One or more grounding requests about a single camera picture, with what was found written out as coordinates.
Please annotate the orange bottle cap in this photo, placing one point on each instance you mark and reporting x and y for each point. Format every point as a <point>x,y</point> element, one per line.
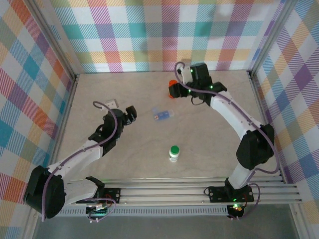
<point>172,82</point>

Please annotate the white pill bottle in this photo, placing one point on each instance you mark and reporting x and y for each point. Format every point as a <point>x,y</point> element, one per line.
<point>174,157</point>

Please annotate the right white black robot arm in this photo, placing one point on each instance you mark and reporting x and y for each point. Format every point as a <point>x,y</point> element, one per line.
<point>231,112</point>

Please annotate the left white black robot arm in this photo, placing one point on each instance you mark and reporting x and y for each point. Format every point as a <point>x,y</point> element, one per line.
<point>77,155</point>

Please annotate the aluminium side rail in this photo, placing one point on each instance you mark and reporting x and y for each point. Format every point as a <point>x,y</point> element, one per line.
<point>259,99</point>
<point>66,112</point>

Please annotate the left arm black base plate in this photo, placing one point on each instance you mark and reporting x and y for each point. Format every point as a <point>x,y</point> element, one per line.
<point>114,194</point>

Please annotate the aluminium mounting rail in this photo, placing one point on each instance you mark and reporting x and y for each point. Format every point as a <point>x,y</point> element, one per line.
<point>162,191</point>

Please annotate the aluminium frame post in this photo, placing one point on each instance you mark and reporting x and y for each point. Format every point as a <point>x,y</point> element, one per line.
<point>53,41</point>
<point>271,35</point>

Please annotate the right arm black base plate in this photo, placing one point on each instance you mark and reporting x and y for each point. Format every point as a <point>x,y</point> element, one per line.
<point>216,194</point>

